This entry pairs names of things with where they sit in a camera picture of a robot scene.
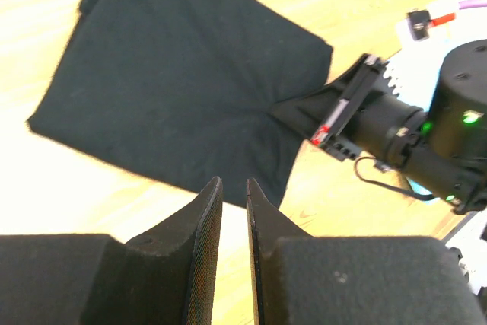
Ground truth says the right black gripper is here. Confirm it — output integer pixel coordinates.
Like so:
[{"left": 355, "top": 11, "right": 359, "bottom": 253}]
[{"left": 269, "top": 40, "right": 486, "bottom": 215}]

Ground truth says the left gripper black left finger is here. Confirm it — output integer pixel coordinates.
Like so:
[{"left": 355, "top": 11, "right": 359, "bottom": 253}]
[{"left": 1, "top": 177, "right": 223, "bottom": 324}]

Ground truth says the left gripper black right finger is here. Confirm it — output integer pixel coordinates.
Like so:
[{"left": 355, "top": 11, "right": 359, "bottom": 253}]
[{"left": 247, "top": 179, "right": 486, "bottom": 324}]

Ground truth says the black t shirt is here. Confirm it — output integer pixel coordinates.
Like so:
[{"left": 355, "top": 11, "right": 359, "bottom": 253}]
[{"left": 28, "top": 0, "right": 333, "bottom": 207}]

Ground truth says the folded turquoise t shirt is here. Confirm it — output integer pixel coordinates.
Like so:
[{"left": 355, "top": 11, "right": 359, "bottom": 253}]
[{"left": 406, "top": 178, "right": 436, "bottom": 202}]

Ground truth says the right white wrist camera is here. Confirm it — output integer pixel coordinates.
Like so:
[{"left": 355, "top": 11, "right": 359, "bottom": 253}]
[{"left": 387, "top": 0, "right": 486, "bottom": 110}]

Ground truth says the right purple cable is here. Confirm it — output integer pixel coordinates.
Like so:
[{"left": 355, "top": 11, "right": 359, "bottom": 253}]
[{"left": 458, "top": 0, "right": 487, "bottom": 11}]

